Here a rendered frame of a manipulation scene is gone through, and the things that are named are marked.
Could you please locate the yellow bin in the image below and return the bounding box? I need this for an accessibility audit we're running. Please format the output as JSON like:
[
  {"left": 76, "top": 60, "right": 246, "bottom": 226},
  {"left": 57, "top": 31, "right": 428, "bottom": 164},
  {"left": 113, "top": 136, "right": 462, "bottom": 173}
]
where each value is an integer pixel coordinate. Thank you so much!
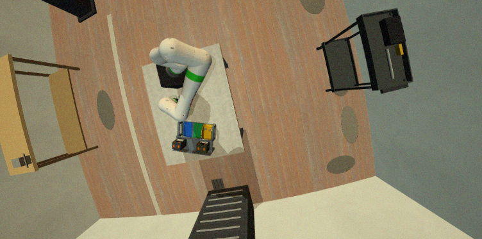
[{"left": 201, "top": 125, "right": 212, "bottom": 140}]

